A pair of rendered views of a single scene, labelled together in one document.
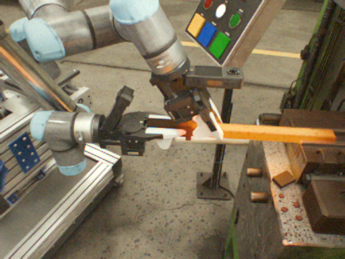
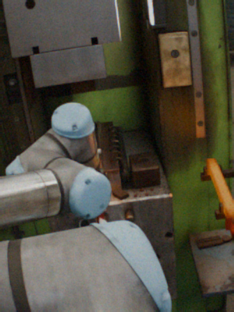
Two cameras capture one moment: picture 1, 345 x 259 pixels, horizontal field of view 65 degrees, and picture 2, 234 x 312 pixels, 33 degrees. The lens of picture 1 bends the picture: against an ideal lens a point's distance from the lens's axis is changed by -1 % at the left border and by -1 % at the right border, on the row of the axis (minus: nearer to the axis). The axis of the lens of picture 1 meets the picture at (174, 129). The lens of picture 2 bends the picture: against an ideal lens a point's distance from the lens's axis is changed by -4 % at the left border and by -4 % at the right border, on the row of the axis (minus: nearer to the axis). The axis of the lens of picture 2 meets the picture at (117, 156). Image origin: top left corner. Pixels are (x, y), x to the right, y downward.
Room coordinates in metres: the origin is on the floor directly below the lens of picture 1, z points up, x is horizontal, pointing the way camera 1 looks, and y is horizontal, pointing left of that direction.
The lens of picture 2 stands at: (0.46, 0.79, 1.53)
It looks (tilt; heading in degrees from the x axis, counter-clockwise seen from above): 25 degrees down; 266
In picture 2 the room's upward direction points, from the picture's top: 8 degrees counter-clockwise
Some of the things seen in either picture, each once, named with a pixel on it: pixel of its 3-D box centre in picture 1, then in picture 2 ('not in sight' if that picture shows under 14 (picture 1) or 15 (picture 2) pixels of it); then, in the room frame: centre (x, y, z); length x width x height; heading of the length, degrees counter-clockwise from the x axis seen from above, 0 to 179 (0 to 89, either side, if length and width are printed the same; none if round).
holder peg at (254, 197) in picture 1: (258, 197); (129, 216); (0.37, -0.20, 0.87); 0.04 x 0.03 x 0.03; 86
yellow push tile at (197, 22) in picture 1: (197, 25); not in sight; (1.09, -0.09, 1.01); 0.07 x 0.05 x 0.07; 21
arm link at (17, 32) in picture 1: (30, 37); not in sight; (1.03, 0.56, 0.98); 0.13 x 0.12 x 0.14; 123
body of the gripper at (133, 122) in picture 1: (122, 132); not in sight; (0.48, 0.12, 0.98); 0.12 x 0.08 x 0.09; 86
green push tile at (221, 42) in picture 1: (220, 45); not in sight; (0.90, -0.16, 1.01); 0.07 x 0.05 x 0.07; 21
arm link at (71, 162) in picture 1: (70, 150); not in sight; (0.51, 0.28, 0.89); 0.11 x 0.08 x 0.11; 4
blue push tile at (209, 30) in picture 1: (207, 34); not in sight; (1.00, -0.13, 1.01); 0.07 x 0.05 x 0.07; 21
